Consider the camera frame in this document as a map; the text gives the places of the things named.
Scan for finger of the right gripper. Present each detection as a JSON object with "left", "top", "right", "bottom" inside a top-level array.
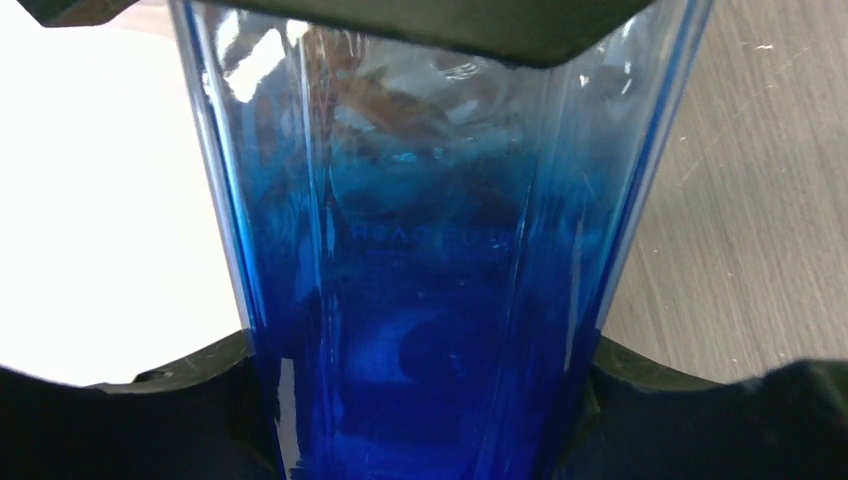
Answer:
[{"left": 17, "top": 0, "right": 657, "bottom": 70}]

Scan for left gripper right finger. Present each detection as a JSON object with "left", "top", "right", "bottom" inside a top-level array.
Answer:
[{"left": 554, "top": 338, "right": 847, "bottom": 479}]

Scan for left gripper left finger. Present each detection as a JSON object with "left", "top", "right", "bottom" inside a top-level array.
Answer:
[{"left": 1, "top": 332, "right": 281, "bottom": 479}]

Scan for blue square glass bottle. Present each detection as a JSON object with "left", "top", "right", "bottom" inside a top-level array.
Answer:
[{"left": 170, "top": 1, "right": 712, "bottom": 479}]

